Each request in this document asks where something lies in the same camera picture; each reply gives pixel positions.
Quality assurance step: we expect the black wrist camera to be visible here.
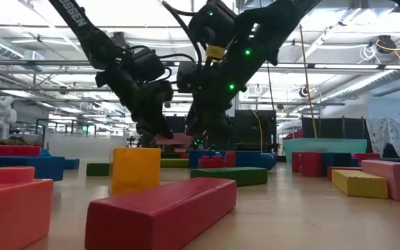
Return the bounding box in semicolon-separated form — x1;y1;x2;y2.
188;0;238;49
130;47;168;84

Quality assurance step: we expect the pink long block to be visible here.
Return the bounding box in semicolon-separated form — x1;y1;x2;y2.
361;160;400;204

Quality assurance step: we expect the black ceiling cable reel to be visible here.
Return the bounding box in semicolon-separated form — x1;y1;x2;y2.
111;31;128;47
376;34;397;55

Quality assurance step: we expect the red background object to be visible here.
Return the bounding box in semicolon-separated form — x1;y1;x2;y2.
283;129;304;140

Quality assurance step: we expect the thin yellow cable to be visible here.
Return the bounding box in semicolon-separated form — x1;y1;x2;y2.
250;109;264;153

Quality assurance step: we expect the yellow cable connector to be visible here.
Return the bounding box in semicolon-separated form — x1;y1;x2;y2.
205;44;226;60

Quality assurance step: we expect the white patterned cloth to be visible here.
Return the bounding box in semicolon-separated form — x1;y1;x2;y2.
365;117;400;160

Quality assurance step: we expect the white humanoid robot figure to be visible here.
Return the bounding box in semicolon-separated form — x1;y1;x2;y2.
0;96;18;140

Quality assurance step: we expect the teal plastic bin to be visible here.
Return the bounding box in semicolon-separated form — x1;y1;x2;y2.
283;137;368;163

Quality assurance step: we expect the tall black panel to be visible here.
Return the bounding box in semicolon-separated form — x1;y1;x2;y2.
234;110;278;153

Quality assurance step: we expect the dark green long block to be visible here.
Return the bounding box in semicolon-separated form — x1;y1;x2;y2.
190;167;269;188
85;162;113;177

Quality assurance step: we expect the yellow hanging cable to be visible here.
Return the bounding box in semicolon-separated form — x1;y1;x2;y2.
298;23;319;140

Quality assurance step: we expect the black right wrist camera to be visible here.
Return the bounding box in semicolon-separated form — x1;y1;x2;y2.
188;0;238;49

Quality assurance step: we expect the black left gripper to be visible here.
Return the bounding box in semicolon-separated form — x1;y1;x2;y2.
94;60;175;140

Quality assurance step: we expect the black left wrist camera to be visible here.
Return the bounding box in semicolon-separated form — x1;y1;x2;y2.
130;47;168;84

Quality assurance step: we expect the yellow long block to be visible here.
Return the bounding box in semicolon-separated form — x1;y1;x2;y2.
331;169;389;200

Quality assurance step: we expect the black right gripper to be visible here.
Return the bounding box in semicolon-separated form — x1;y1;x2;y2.
177;62;253;139

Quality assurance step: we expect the black partition screen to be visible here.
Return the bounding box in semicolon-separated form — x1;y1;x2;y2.
142;115;236;151
302;117;367;140

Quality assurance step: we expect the purple long block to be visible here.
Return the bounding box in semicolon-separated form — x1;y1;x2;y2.
156;133;194;147

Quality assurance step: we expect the light green long block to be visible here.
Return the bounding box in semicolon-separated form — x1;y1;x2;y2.
160;158;190;169

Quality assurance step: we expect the black hanging cable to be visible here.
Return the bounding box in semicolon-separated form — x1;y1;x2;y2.
267;60;276;113

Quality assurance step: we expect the red long block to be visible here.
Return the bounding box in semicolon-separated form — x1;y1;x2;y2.
84;177;238;250

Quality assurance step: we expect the black camera cable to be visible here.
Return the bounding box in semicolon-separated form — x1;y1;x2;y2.
160;0;204;84

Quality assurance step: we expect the red one-stud block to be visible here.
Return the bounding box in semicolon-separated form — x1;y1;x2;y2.
0;144;42;170

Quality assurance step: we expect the grey beam with light strip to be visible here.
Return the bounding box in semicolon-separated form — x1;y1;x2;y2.
0;58;400;72

